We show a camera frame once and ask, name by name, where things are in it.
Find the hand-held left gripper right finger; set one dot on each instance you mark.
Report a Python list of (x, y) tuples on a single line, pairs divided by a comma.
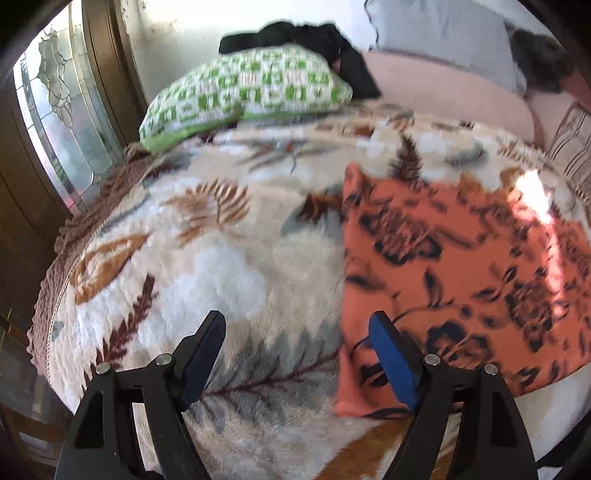
[(392, 355)]

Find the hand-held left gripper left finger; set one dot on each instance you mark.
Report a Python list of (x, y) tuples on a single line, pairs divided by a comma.
[(203, 355)]

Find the orange floral shirt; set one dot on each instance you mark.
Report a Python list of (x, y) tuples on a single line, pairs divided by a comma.
[(461, 277)]

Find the leaf print fleece blanket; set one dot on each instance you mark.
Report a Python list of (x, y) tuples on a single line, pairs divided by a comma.
[(221, 277)]

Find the pink bolster cushion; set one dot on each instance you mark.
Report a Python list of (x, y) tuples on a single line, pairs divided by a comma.
[(443, 101)]

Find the green checkered pillow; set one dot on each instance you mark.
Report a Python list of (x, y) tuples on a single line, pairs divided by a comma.
[(249, 87)]

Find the stained glass window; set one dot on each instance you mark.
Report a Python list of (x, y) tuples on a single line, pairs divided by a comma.
[(60, 120)]

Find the striped floral cloth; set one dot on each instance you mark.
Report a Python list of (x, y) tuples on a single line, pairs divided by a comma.
[(570, 143)]

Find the black garment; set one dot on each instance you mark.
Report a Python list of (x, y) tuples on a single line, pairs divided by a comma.
[(351, 64)]

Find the pink maroon blanket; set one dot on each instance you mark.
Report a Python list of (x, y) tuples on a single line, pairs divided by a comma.
[(572, 87)]

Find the grey pillow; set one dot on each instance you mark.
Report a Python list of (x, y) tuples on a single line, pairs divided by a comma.
[(443, 32)]

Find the dark furry cushion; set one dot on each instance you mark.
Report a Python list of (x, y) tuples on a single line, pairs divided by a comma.
[(540, 60)]

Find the wooden window frame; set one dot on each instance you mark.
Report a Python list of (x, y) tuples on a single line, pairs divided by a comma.
[(115, 69)]

